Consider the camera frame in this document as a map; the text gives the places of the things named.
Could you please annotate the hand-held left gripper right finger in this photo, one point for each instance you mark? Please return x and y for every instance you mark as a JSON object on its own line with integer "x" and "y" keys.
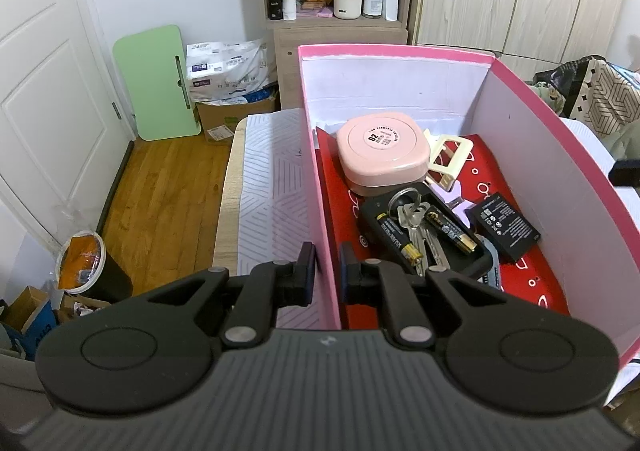
{"x": 346, "y": 271}

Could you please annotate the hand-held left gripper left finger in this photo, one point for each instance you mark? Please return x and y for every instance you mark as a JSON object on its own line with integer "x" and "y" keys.
{"x": 307, "y": 276}

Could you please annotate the black and gold battery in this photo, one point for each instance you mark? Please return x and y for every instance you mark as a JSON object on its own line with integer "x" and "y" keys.
{"x": 450, "y": 230}
{"x": 397, "y": 236}

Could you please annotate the black plastic case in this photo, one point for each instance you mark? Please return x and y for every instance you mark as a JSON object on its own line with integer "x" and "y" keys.
{"x": 370, "y": 211}

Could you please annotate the pink cardboard box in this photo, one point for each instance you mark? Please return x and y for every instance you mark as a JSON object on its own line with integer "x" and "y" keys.
{"x": 550, "y": 181}

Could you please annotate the bunch of keys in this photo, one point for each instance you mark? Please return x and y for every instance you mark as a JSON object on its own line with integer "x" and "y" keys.
{"x": 410, "y": 221}

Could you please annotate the pink compact case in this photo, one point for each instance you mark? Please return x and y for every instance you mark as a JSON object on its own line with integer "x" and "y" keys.
{"x": 382, "y": 151}

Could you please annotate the large cream hair claw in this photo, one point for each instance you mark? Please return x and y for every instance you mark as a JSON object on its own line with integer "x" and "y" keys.
{"x": 440, "y": 178}

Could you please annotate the black phone battery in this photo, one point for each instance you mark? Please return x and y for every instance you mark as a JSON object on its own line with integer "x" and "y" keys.
{"x": 502, "y": 226}

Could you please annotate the lilac hair clip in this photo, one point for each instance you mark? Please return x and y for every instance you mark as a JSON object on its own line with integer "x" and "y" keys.
{"x": 462, "y": 205}

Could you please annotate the grey portable router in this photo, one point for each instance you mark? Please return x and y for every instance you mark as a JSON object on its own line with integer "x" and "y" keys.
{"x": 492, "y": 266}

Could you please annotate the olive green cloth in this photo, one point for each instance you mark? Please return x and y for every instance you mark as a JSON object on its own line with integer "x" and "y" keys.
{"x": 625, "y": 141}

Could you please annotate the black and white patterned bag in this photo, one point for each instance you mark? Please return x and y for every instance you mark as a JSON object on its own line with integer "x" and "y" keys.
{"x": 610, "y": 96}

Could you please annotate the white patterned tablecloth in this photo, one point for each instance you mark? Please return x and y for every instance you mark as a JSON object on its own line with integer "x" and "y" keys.
{"x": 270, "y": 171}

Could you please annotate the brown cardboard box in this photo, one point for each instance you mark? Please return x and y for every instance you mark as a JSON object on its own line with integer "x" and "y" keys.
{"x": 220, "y": 123}

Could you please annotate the white printed package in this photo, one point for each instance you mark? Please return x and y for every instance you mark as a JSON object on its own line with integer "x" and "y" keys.
{"x": 225, "y": 68}

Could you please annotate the small cardboard box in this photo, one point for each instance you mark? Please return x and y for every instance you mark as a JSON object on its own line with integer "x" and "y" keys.
{"x": 85, "y": 305}

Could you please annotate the bin with orange bag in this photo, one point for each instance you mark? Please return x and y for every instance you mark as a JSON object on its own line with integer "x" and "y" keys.
{"x": 82, "y": 261}

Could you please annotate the wooden shelf unit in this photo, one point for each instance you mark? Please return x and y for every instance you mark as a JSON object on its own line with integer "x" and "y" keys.
{"x": 340, "y": 38}

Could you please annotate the green board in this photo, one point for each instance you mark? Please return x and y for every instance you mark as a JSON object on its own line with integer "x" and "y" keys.
{"x": 150, "y": 81}

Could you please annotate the pink flat box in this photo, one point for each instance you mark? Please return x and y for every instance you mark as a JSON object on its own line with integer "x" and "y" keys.
{"x": 317, "y": 11}

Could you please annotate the white lidded jar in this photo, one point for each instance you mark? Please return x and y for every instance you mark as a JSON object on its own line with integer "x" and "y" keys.
{"x": 347, "y": 3}

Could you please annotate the black bottle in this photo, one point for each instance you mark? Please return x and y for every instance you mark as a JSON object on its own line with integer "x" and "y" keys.
{"x": 275, "y": 6}

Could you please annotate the blue cardboard box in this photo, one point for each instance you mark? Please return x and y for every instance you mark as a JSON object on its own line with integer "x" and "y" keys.
{"x": 40, "y": 326}

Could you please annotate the grey padded seat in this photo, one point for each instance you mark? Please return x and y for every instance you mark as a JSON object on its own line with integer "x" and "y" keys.
{"x": 15, "y": 376}

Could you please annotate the white door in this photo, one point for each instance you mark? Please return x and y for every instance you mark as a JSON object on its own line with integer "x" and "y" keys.
{"x": 50, "y": 81}

